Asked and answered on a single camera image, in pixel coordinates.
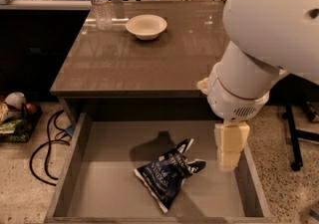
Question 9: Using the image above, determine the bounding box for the black cable on floor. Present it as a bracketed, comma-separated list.
[28, 109, 72, 187]

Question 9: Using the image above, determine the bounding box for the pile of items on floor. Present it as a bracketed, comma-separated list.
[0, 92, 42, 142]

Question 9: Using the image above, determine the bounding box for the open grey top drawer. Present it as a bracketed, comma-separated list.
[45, 114, 273, 224]

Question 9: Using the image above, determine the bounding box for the white ceramic bowl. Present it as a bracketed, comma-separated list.
[126, 15, 167, 41]

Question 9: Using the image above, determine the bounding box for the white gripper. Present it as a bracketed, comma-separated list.
[196, 63, 269, 171]

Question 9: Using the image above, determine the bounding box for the blue chip bag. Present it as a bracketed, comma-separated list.
[134, 138, 206, 213]

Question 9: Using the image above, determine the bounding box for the clear plastic water bottle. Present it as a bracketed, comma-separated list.
[91, 0, 112, 31]

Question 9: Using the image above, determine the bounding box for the black rolling stand base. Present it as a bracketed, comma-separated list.
[282, 105, 319, 171]

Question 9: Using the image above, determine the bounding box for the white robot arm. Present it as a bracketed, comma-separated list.
[197, 0, 319, 171]

